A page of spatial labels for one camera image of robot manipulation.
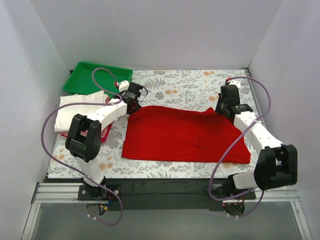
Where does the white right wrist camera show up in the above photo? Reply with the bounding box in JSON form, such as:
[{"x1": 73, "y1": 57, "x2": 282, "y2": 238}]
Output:
[{"x1": 229, "y1": 79, "x2": 241, "y2": 89}]

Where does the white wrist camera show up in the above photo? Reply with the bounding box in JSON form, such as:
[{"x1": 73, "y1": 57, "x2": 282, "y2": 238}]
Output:
[
  {"x1": 118, "y1": 80, "x2": 130, "y2": 92},
  {"x1": 229, "y1": 79, "x2": 241, "y2": 89}
]

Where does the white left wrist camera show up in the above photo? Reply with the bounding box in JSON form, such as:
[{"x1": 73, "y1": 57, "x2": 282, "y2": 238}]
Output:
[{"x1": 118, "y1": 80, "x2": 130, "y2": 92}]

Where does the purple cable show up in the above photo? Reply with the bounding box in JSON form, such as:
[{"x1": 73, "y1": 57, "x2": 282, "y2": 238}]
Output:
[
  {"x1": 208, "y1": 76, "x2": 272, "y2": 220},
  {"x1": 40, "y1": 67, "x2": 124, "y2": 227}
]

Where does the white folded t shirt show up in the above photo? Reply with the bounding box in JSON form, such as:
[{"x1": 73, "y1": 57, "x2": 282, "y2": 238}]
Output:
[{"x1": 54, "y1": 90, "x2": 110, "y2": 133}]

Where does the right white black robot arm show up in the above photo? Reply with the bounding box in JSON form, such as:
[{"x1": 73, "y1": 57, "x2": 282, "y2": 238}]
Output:
[{"x1": 215, "y1": 84, "x2": 298, "y2": 199}]

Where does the magenta folded t shirt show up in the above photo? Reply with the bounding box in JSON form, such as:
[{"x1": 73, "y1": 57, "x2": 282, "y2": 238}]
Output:
[{"x1": 58, "y1": 123, "x2": 113, "y2": 143}]

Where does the aluminium frame rail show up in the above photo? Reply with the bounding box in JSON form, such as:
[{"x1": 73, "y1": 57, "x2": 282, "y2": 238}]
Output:
[{"x1": 22, "y1": 183, "x2": 312, "y2": 240}]

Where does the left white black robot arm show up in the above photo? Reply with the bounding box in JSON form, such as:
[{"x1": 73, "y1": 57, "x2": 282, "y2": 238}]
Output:
[{"x1": 65, "y1": 82, "x2": 147, "y2": 200}]

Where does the red t shirt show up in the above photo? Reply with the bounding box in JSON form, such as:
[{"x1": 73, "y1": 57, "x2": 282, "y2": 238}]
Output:
[{"x1": 122, "y1": 106, "x2": 241, "y2": 163}]

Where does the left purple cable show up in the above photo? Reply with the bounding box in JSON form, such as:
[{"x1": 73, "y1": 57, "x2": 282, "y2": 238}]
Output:
[{"x1": 40, "y1": 67, "x2": 124, "y2": 227}]

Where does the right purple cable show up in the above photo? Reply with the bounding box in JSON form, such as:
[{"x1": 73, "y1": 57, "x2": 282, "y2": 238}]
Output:
[{"x1": 208, "y1": 76, "x2": 272, "y2": 220}]

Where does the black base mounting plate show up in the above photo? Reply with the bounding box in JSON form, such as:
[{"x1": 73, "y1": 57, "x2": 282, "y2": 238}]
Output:
[{"x1": 43, "y1": 175, "x2": 257, "y2": 212}]

